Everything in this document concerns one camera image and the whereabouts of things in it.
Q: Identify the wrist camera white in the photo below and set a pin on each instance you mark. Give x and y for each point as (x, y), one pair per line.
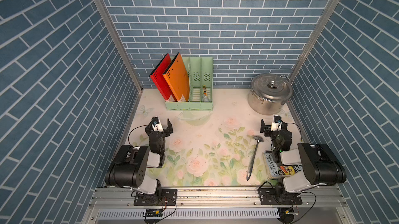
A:
(275, 127)
(158, 127)

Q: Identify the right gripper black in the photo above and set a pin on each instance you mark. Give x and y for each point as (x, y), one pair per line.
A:
(267, 130)

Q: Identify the red folder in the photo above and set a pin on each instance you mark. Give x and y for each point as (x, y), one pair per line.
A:
(159, 80)

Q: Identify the metal ladle spoon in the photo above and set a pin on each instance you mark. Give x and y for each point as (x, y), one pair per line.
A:
(258, 140)

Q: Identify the small item in organizer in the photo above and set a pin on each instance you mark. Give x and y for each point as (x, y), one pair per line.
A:
(205, 94)

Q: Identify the colourful children's book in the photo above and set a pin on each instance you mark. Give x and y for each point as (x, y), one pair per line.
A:
(275, 171)

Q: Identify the steel pot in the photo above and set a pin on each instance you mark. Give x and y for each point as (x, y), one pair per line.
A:
(264, 107)

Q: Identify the small circuit board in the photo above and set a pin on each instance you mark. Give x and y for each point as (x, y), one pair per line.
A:
(153, 213)

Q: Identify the orange folder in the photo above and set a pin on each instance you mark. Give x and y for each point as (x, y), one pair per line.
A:
(177, 78)

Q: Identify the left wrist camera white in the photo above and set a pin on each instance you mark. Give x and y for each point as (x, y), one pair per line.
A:
(158, 127)

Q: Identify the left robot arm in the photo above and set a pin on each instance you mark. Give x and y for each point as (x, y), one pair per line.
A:
(128, 168)

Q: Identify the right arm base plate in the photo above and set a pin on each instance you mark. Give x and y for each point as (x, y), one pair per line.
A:
(268, 196)

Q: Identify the green file organizer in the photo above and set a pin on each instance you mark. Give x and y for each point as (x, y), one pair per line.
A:
(200, 70)

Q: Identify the steel pot lid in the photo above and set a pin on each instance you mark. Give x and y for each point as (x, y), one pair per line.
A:
(272, 87)

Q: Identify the aluminium front rail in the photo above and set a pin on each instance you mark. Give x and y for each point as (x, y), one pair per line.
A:
(219, 205)

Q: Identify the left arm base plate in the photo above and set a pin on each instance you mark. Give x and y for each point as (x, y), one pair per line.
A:
(167, 197)

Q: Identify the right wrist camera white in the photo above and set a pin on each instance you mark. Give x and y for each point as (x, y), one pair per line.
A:
(275, 127)

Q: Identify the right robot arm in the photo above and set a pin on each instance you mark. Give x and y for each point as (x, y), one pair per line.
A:
(303, 168)

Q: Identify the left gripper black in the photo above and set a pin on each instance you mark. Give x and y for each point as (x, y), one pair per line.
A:
(165, 132)

